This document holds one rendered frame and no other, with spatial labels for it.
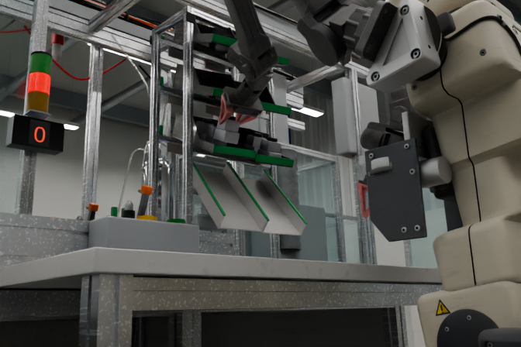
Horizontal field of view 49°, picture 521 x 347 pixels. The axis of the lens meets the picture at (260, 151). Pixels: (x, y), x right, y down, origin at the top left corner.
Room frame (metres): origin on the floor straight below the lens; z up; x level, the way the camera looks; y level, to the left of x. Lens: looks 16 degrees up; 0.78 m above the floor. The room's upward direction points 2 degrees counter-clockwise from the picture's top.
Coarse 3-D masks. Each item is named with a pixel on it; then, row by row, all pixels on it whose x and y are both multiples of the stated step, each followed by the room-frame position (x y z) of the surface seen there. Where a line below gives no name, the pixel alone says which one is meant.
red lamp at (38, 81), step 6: (36, 72) 1.26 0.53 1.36; (30, 78) 1.26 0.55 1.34; (36, 78) 1.26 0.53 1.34; (42, 78) 1.26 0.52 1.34; (48, 78) 1.27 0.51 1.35; (30, 84) 1.26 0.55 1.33; (36, 84) 1.26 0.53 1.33; (42, 84) 1.26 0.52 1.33; (48, 84) 1.28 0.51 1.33; (30, 90) 1.26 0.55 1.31; (36, 90) 1.26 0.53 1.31; (42, 90) 1.26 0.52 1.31; (48, 90) 1.28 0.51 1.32
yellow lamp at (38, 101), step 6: (30, 96) 1.26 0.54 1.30; (36, 96) 1.26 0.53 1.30; (42, 96) 1.26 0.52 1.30; (48, 96) 1.28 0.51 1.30; (30, 102) 1.26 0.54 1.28; (36, 102) 1.26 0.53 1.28; (42, 102) 1.26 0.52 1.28; (48, 102) 1.28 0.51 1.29; (30, 108) 1.26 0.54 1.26; (36, 108) 1.26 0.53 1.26; (42, 108) 1.26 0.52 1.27
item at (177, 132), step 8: (176, 120) 1.60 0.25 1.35; (200, 120) 1.65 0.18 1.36; (216, 120) 1.66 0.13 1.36; (176, 128) 1.60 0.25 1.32; (176, 136) 1.60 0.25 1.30; (200, 144) 1.47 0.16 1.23; (208, 144) 1.44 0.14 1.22; (232, 144) 1.58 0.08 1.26; (216, 152) 1.42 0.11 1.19; (224, 152) 1.43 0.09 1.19; (232, 152) 1.44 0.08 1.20; (240, 152) 1.46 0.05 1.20; (248, 152) 1.47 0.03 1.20
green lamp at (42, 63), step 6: (36, 54) 1.26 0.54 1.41; (42, 54) 1.26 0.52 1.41; (30, 60) 1.27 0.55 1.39; (36, 60) 1.26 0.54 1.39; (42, 60) 1.26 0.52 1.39; (48, 60) 1.27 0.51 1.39; (30, 66) 1.26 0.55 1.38; (36, 66) 1.26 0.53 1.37; (42, 66) 1.26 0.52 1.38; (48, 66) 1.27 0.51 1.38; (30, 72) 1.26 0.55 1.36; (42, 72) 1.26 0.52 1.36; (48, 72) 1.27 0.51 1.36
